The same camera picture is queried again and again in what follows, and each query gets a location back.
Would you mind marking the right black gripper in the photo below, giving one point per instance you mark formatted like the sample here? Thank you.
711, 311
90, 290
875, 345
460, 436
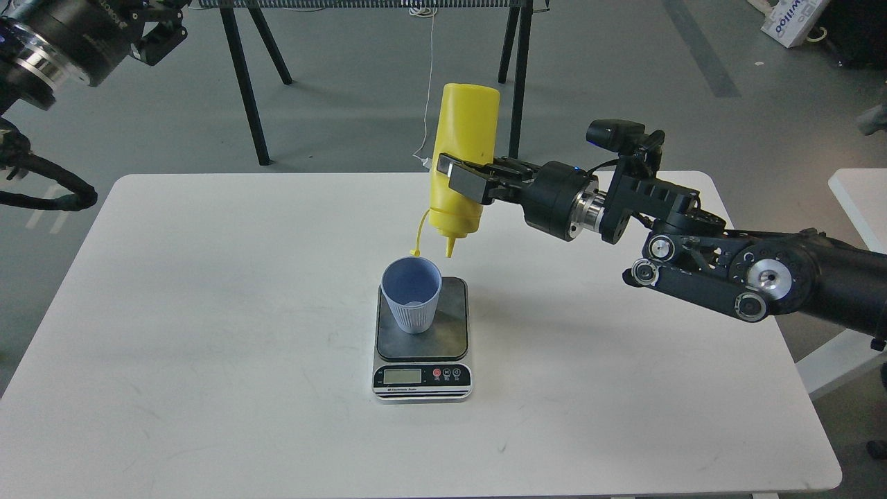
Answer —
548, 202

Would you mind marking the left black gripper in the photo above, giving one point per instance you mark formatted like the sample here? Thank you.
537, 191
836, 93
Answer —
96, 35

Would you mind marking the yellow squeeze bottle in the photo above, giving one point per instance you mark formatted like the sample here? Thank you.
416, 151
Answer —
466, 134

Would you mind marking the blue plastic cup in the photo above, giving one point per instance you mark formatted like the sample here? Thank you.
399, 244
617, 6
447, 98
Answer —
412, 287

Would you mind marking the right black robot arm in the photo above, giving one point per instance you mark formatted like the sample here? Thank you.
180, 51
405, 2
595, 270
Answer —
689, 253

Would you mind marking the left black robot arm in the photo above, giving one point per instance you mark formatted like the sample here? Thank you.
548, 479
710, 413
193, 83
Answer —
48, 43

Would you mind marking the digital kitchen scale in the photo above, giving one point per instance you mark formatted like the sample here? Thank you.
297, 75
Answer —
428, 367

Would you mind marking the black trestle table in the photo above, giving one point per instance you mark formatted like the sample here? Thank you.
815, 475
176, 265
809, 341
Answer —
302, 77

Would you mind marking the white cardboard box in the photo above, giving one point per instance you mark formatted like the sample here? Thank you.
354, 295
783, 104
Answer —
790, 22

